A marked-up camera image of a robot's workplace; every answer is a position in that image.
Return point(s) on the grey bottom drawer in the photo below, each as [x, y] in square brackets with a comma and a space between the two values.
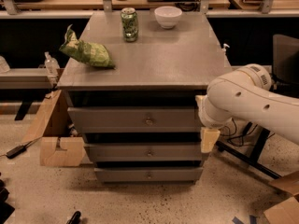
[177, 174]

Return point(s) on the open cardboard box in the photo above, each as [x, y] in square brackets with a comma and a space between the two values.
[51, 127]

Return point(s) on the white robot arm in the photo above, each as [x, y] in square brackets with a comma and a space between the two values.
[245, 94]

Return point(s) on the grey middle drawer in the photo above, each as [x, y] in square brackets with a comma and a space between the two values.
[145, 152]

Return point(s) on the black stand base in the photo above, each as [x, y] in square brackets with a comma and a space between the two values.
[234, 140]

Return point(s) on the cardboard box bottom right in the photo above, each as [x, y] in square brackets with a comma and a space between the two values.
[286, 212]

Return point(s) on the black tool on floor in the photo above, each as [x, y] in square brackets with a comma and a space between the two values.
[75, 219]

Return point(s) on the dark office chair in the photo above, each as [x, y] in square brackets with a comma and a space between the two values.
[285, 67]

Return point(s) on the white ceramic bowl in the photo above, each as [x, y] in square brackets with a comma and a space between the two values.
[168, 17]

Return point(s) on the grey drawer cabinet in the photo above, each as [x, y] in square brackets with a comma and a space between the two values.
[162, 68]

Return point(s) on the clear plastic bottle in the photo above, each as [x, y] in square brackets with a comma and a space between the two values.
[51, 64]

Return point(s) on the grey drawer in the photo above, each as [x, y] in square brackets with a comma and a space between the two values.
[135, 119]
[177, 174]
[145, 152]

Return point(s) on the green chip bag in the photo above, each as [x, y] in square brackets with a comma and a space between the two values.
[92, 54]

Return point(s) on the black power adapter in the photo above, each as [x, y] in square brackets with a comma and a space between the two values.
[14, 152]

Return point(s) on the foam-covered gripper body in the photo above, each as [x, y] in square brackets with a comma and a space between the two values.
[203, 115]

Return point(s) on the black object bottom left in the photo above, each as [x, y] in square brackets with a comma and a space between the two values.
[6, 210]

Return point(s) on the green soda can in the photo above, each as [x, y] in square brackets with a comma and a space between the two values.
[129, 22]

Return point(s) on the white pump dispenser bottle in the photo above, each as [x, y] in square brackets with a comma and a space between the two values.
[225, 48]

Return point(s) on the grey top drawer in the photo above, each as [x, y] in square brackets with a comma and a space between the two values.
[135, 119]

